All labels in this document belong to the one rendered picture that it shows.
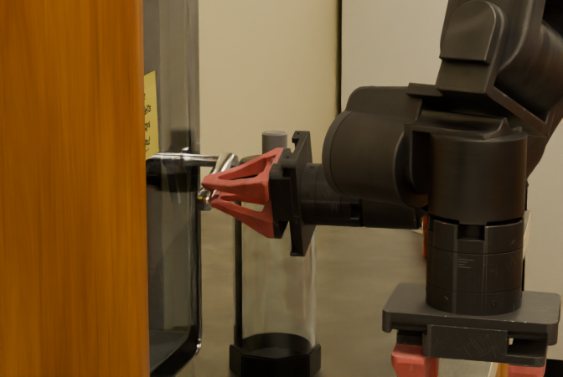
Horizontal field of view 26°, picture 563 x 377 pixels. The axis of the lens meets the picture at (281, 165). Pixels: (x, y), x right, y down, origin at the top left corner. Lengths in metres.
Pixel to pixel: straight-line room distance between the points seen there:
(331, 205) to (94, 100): 0.32
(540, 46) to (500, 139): 0.06
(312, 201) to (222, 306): 0.55
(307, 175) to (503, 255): 0.41
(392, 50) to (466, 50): 3.33
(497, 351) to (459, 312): 0.03
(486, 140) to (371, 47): 3.35
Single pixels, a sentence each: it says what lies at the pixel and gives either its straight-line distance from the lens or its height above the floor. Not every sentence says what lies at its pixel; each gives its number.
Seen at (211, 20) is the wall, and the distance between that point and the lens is 2.74.
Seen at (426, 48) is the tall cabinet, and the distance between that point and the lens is 4.02.
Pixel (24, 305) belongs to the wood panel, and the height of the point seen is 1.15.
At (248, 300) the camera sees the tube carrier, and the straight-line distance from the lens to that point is 1.33.
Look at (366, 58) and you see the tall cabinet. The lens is 4.05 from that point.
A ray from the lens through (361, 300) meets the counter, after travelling 1.66.
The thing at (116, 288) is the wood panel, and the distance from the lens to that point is 0.88.
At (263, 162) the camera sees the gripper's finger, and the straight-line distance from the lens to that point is 1.14.
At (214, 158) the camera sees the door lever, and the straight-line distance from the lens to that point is 1.19.
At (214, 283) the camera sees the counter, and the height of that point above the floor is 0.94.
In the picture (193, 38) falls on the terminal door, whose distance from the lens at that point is 1.22.
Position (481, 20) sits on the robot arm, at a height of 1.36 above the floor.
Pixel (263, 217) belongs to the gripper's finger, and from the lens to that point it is 1.12.
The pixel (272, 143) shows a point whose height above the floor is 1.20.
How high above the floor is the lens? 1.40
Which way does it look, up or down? 10 degrees down
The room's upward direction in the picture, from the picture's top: straight up
